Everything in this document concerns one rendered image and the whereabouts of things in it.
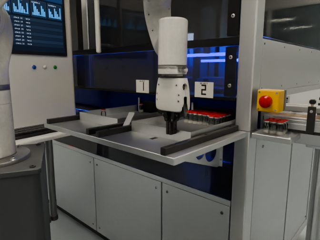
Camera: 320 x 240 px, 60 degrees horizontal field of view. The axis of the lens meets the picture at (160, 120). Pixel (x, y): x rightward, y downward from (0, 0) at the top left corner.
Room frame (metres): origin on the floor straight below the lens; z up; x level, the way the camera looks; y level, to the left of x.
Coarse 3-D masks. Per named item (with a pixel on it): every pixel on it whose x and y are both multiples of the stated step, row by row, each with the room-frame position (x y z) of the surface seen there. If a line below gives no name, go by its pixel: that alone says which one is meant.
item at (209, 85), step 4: (196, 84) 1.09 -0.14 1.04; (200, 84) 1.08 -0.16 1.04; (204, 84) 1.07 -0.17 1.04; (208, 84) 1.05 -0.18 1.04; (212, 84) 1.04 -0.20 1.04; (196, 88) 1.09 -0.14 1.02; (200, 88) 1.08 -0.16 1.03; (204, 88) 1.06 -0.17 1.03; (208, 88) 1.05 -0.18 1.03; (212, 88) 1.04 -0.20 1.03; (196, 92) 1.09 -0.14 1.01; (200, 92) 1.08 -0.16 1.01; (204, 92) 1.06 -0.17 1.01; (208, 92) 1.05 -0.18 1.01; (212, 92) 1.04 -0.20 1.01; (196, 96) 1.09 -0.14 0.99; (200, 96) 1.08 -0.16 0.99; (204, 96) 1.06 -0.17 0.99; (208, 96) 1.05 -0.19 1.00; (212, 96) 1.04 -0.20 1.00
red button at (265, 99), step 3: (261, 96) 0.89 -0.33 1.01; (264, 96) 0.88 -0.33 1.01; (267, 96) 0.87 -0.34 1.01; (261, 99) 0.88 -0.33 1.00; (264, 99) 0.87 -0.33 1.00; (267, 99) 0.87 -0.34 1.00; (270, 99) 0.87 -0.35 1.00; (261, 102) 0.88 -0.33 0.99; (264, 102) 0.87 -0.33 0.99; (267, 102) 0.87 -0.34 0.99; (270, 102) 0.87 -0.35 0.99; (261, 105) 0.88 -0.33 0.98; (264, 105) 0.87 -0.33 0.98; (267, 105) 0.87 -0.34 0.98; (270, 105) 0.88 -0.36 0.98
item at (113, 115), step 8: (80, 112) 1.18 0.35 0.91; (88, 112) 1.22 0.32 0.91; (96, 112) 1.25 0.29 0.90; (112, 112) 1.32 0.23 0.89; (120, 112) 1.36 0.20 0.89; (128, 112) 1.38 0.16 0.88; (136, 112) 1.38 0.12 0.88; (144, 112) 1.38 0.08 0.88; (168, 112) 1.24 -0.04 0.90; (88, 120) 1.15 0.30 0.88; (96, 120) 1.11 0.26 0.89; (104, 120) 1.07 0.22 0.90; (112, 120) 1.04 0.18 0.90; (120, 120) 1.03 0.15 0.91
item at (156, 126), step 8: (136, 120) 0.98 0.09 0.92; (144, 120) 1.01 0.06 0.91; (152, 120) 1.04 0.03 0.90; (160, 120) 1.07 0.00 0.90; (232, 120) 0.98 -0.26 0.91; (136, 128) 0.95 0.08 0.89; (144, 128) 0.92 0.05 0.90; (152, 128) 0.89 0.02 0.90; (160, 128) 0.87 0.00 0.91; (184, 128) 1.00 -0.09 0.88; (192, 128) 1.00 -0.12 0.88; (200, 128) 1.00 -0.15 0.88; (208, 128) 0.86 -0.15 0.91; (216, 128) 0.90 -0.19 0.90; (160, 136) 0.87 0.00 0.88; (168, 136) 0.85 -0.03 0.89; (176, 136) 0.83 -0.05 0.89; (184, 136) 0.80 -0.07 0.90; (192, 136) 0.80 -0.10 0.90
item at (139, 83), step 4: (136, 80) 1.32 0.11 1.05; (140, 80) 1.30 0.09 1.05; (144, 80) 1.29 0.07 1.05; (148, 80) 1.27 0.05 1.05; (136, 84) 1.32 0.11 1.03; (140, 84) 1.30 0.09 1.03; (144, 84) 1.29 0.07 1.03; (148, 84) 1.27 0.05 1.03; (136, 88) 1.32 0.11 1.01; (140, 88) 1.30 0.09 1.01; (144, 88) 1.29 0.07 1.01; (148, 88) 1.27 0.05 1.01; (140, 92) 1.30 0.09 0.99; (144, 92) 1.29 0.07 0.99; (148, 92) 1.27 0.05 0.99
